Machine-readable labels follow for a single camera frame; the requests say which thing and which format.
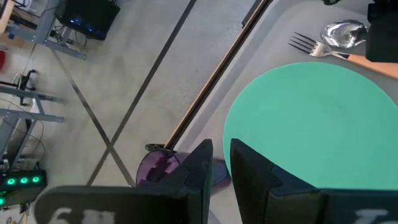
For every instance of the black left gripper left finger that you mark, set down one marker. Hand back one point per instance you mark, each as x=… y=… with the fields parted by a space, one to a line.
x=186 y=196

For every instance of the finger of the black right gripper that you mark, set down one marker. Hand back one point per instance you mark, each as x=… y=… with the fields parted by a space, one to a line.
x=382 y=43

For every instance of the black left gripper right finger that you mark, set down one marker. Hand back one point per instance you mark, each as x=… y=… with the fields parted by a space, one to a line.
x=280 y=202

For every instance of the purple plastic cup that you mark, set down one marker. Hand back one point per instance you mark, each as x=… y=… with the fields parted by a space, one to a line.
x=155 y=171

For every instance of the green round plate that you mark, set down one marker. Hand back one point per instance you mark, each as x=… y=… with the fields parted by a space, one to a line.
x=311 y=124

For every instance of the black device with green lights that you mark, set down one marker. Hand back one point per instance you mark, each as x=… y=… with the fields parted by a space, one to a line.
x=25 y=186

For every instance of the black computer with blue lights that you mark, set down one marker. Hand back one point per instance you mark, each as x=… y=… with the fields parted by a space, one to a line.
x=87 y=15

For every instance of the gray metal table frame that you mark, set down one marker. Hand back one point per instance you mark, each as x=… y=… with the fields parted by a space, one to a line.
x=31 y=116
x=46 y=28

